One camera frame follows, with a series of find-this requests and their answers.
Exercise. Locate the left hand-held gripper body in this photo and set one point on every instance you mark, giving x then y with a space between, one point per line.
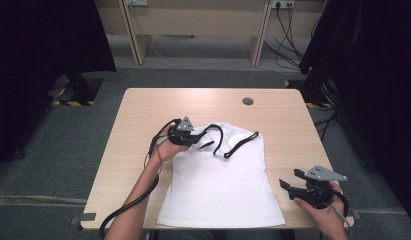
181 133

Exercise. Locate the white tank top black trim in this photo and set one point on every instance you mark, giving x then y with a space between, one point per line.
219 186

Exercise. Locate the white wall socket with plugs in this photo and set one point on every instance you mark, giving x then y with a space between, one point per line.
283 3

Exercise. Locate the person's left hand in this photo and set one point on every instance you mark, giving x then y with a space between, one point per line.
164 150

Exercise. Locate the black curtain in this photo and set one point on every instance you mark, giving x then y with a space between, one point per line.
33 66
376 83

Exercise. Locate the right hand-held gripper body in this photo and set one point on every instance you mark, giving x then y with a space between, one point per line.
318 193

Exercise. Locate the grey tape strip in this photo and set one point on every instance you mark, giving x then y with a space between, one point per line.
356 214
86 217

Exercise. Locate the black metal stand base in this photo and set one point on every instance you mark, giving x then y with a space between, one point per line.
318 90
81 88

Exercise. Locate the yellow black hazard tape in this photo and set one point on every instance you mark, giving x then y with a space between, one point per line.
318 105
74 103

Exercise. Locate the person's dark trousers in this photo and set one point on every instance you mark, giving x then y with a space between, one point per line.
243 235

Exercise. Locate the person's right hand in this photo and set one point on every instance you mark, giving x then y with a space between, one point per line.
326 218

